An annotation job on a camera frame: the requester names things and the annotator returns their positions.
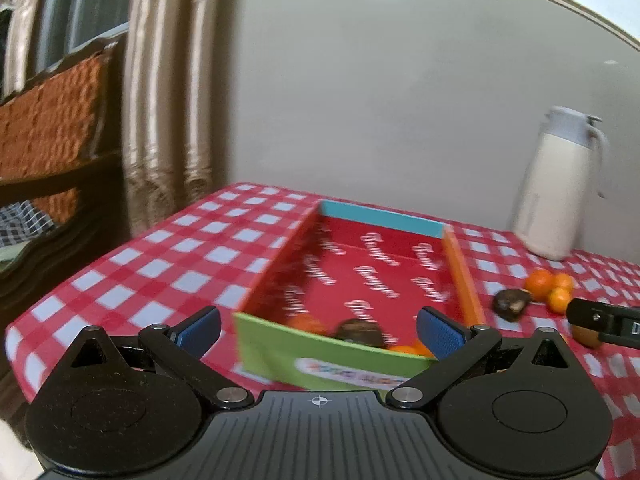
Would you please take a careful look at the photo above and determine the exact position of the dark brown passion fruit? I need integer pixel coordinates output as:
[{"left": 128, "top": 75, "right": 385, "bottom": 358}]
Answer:
[{"left": 491, "top": 288, "right": 532, "bottom": 322}]

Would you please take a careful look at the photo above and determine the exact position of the small front orange mandarin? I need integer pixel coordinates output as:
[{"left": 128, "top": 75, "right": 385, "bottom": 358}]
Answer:
[{"left": 546, "top": 287, "right": 573, "bottom": 315}]

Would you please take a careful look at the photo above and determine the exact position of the brown kiwi fruit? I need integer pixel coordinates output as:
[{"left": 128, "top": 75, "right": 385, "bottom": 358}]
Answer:
[{"left": 570, "top": 324, "right": 603, "bottom": 349}]

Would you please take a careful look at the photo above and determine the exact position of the orange fruit box corner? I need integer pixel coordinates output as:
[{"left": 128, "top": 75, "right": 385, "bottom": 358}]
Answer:
[{"left": 388, "top": 340, "right": 434, "bottom": 359}]

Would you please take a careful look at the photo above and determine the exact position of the orange mandarin by jug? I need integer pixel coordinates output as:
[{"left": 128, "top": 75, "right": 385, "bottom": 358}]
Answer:
[{"left": 553, "top": 273, "right": 575, "bottom": 292}]

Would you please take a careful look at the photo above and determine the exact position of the red white checkered tablecloth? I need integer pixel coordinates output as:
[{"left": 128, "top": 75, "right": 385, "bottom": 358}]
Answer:
[{"left": 6, "top": 183, "right": 639, "bottom": 479}]

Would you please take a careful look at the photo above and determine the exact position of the dark orange mandarin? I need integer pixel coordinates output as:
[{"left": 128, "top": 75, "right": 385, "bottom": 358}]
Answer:
[{"left": 523, "top": 268, "right": 554, "bottom": 302}]

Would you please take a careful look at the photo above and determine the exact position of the dark fruit in box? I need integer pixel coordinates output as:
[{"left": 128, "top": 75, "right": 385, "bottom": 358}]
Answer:
[{"left": 332, "top": 318, "right": 387, "bottom": 349}]

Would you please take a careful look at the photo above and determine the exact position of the orange mandarin in box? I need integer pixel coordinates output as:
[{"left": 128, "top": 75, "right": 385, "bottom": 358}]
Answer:
[{"left": 285, "top": 313, "right": 328, "bottom": 336}]

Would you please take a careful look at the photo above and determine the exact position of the cream grey thermos jug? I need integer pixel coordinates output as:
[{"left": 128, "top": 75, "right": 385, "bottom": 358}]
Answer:
[{"left": 512, "top": 106, "right": 610, "bottom": 261}]

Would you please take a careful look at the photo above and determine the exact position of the colourful cardboard box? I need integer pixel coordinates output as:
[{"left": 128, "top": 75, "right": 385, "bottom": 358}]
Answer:
[{"left": 233, "top": 200, "right": 486, "bottom": 391}]

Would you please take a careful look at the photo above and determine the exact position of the beige satin curtain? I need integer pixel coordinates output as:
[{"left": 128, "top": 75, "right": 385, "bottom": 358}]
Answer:
[{"left": 1, "top": 0, "right": 218, "bottom": 235}]

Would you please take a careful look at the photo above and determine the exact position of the black white checked cloth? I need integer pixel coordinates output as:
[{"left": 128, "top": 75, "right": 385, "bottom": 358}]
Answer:
[{"left": 0, "top": 200, "right": 55, "bottom": 248}]

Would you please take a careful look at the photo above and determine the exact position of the wooden sofa orange cushion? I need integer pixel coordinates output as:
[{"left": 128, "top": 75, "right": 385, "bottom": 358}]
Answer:
[{"left": 1, "top": 34, "right": 127, "bottom": 330}]

